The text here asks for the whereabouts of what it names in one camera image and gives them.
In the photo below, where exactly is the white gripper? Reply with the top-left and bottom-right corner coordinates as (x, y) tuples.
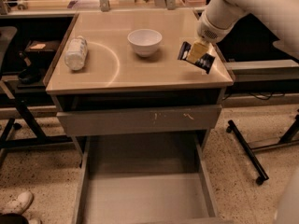
(186, 11), (233, 63)

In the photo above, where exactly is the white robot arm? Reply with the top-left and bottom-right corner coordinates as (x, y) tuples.
(197, 0), (299, 224)

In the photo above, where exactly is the grey drawer cabinet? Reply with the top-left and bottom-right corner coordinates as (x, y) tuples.
(43, 8), (235, 142)

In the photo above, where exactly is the grey top drawer front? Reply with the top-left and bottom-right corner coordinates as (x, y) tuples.
(57, 105), (221, 136)

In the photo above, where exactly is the open middle drawer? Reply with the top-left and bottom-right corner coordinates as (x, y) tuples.
(72, 132), (234, 224)

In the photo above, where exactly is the white ceramic bowl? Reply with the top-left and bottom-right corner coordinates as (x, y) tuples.
(127, 29), (163, 57)

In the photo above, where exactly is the black wheeled stand base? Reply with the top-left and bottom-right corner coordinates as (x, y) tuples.
(226, 114), (299, 185)

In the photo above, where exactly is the clear plastic water bottle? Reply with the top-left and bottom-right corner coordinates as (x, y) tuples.
(64, 35), (88, 71)

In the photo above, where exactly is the black box with note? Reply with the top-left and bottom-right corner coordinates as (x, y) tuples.
(25, 40), (60, 53)

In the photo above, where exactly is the white shoe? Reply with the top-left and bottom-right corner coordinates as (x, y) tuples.
(0, 190), (34, 217)

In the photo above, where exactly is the black chair frame left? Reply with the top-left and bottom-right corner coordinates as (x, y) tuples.
(0, 26), (72, 161)

